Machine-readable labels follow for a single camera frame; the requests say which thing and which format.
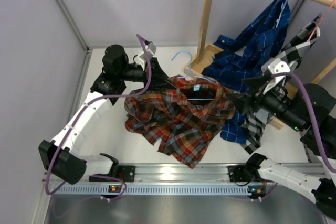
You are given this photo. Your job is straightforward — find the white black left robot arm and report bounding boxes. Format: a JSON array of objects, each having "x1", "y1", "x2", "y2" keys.
[{"x1": 38, "y1": 41, "x2": 176, "y2": 185}]

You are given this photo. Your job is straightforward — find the wooden rack base tray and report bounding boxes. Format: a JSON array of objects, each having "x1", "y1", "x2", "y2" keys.
[{"x1": 184, "y1": 43, "x2": 298, "y2": 130}]

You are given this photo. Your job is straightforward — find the wooden rack upright post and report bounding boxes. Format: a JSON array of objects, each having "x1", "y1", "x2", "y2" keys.
[{"x1": 195, "y1": 0, "x2": 213, "y2": 63}]

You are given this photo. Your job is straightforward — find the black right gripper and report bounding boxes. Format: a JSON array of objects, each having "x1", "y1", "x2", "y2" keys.
[{"x1": 226, "y1": 75, "x2": 305, "y2": 132}]

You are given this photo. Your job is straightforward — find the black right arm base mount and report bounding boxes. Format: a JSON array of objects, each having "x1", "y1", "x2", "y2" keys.
[{"x1": 228, "y1": 165, "x2": 262, "y2": 185}]

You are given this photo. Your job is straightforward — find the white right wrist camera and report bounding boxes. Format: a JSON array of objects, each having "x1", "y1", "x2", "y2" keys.
[{"x1": 261, "y1": 58, "x2": 291, "y2": 94}]

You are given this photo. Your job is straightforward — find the aluminium corner frame post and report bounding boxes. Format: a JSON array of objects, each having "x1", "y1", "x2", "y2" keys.
[{"x1": 55, "y1": 0, "x2": 89, "y2": 52}]

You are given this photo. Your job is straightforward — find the wooden diagonal rack brace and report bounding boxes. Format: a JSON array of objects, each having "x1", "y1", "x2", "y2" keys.
[{"x1": 311, "y1": 58, "x2": 336, "y2": 84}]

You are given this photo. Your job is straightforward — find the light blue wire hanger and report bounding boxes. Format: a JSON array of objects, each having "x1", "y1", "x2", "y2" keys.
[{"x1": 171, "y1": 50, "x2": 216, "y2": 101}]

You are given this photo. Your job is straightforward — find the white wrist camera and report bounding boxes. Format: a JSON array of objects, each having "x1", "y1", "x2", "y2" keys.
[
  {"x1": 261, "y1": 58, "x2": 291, "y2": 94},
  {"x1": 134, "y1": 42, "x2": 156, "y2": 70}
]

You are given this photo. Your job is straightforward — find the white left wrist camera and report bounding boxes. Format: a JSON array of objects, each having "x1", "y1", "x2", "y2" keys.
[{"x1": 134, "y1": 42, "x2": 156, "y2": 70}]

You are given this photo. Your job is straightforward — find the perforated white cable duct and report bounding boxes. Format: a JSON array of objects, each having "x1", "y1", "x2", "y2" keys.
[{"x1": 56, "y1": 184, "x2": 255, "y2": 196}]

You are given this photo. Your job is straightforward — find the blue hanger under blue shirt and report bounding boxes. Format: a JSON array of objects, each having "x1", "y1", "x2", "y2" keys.
[{"x1": 275, "y1": 0, "x2": 289, "y2": 28}]

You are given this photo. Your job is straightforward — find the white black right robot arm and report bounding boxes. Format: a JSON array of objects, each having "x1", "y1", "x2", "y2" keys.
[{"x1": 228, "y1": 72, "x2": 335, "y2": 219}]

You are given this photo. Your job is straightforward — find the blue plaid shirt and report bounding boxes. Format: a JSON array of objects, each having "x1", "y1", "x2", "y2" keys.
[{"x1": 202, "y1": 0, "x2": 291, "y2": 145}]

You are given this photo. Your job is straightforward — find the black white checkered shirt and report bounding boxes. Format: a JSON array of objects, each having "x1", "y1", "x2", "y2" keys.
[{"x1": 241, "y1": 14, "x2": 322, "y2": 154}]

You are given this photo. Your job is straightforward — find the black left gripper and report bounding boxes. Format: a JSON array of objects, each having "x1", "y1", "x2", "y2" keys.
[{"x1": 118, "y1": 57, "x2": 176, "y2": 93}]

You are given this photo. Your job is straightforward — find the aluminium table edge rail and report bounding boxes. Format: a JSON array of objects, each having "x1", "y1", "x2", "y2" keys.
[{"x1": 122, "y1": 163, "x2": 239, "y2": 183}]

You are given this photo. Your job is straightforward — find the red brown plaid shirt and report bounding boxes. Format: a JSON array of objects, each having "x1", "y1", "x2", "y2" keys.
[{"x1": 124, "y1": 76, "x2": 236, "y2": 169}]

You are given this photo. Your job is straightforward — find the pink wire hanger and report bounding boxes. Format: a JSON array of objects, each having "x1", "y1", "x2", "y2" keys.
[{"x1": 307, "y1": 0, "x2": 336, "y2": 41}]

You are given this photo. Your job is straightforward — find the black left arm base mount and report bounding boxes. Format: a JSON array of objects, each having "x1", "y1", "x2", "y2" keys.
[{"x1": 89, "y1": 164, "x2": 135, "y2": 182}]

